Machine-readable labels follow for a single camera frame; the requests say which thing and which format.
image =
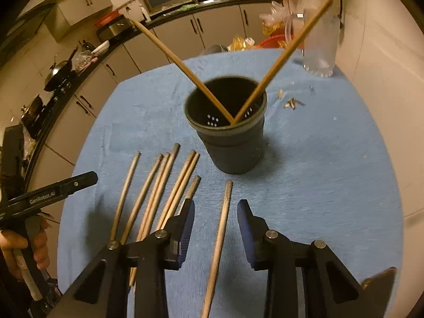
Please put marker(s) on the red lid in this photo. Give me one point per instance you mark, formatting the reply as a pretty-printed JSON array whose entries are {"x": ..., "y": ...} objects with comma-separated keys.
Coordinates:
[{"x": 107, "y": 18}]

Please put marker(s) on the wooden chopstick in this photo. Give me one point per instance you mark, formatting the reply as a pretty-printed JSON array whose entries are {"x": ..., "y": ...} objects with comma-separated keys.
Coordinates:
[
  {"x": 169, "y": 57},
  {"x": 221, "y": 235},
  {"x": 285, "y": 57},
  {"x": 127, "y": 192}
]

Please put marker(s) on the blue table cloth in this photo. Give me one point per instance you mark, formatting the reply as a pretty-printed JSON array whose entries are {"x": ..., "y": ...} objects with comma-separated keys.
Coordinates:
[{"x": 314, "y": 172}]

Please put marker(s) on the crumpled plastic wrapper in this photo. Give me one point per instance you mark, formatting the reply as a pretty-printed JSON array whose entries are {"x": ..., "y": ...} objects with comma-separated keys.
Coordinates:
[{"x": 82, "y": 60}]

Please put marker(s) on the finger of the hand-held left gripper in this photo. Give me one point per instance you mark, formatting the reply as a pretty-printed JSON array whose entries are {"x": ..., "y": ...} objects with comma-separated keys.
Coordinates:
[{"x": 81, "y": 180}]

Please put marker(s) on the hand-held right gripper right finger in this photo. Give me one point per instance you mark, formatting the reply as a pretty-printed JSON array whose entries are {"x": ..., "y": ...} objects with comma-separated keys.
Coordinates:
[{"x": 245, "y": 225}]

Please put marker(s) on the dark plastic chopstick holder cup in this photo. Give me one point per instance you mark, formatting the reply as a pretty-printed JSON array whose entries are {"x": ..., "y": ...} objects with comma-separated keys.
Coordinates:
[{"x": 232, "y": 152}]

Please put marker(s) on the scattered seed shells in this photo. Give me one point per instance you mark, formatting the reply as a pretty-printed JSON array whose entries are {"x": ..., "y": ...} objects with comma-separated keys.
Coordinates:
[{"x": 291, "y": 103}]

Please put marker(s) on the white bowl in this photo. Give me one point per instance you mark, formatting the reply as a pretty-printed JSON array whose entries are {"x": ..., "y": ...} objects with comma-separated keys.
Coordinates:
[{"x": 101, "y": 48}]

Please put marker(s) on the beige upper kitchen cabinets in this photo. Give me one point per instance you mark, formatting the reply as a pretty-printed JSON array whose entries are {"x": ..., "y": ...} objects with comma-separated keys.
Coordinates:
[{"x": 79, "y": 6}]

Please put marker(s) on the black kitchen countertop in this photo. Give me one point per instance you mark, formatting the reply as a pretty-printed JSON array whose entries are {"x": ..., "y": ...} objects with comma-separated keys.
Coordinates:
[{"x": 212, "y": 2}]

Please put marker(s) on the grey round object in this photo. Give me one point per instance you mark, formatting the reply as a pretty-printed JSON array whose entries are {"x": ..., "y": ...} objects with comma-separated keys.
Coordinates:
[{"x": 213, "y": 50}]

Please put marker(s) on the steel box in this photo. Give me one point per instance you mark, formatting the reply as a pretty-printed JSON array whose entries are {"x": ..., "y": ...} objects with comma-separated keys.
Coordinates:
[{"x": 114, "y": 30}]

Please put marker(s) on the clear glass pitcher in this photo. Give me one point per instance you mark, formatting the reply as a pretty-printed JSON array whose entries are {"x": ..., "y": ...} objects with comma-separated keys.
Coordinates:
[{"x": 321, "y": 49}]

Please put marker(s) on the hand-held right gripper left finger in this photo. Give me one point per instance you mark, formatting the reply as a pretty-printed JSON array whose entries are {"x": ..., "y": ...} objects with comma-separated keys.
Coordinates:
[{"x": 187, "y": 220}]

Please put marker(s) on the group of wooden chopsticks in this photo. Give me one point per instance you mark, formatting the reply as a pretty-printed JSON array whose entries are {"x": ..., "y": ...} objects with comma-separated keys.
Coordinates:
[{"x": 184, "y": 172}]

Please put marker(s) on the black wok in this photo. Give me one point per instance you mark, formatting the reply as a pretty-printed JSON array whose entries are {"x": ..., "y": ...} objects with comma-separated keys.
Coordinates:
[{"x": 58, "y": 73}]

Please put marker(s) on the person's left hand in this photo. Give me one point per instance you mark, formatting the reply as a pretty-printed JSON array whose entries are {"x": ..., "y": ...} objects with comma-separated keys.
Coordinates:
[{"x": 42, "y": 248}]

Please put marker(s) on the yellow snack packet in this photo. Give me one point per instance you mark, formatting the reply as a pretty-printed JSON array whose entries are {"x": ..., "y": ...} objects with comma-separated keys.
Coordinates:
[{"x": 240, "y": 43}]

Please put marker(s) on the dark cooking pot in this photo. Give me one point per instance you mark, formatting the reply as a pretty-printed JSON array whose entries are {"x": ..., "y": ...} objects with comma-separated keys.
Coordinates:
[{"x": 33, "y": 109}]

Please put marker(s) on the red plastic basin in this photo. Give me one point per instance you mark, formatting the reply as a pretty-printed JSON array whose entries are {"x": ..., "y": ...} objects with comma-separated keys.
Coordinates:
[{"x": 268, "y": 43}]

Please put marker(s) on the brown wooden object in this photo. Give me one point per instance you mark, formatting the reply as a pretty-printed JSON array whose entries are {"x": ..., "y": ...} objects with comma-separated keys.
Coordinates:
[{"x": 381, "y": 276}]

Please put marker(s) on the dark range hood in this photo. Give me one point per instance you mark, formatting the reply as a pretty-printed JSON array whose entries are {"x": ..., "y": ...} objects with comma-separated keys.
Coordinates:
[{"x": 23, "y": 33}]

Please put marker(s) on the clear plastic bag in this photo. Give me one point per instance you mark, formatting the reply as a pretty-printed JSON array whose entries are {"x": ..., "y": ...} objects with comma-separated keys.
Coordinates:
[{"x": 275, "y": 18}]

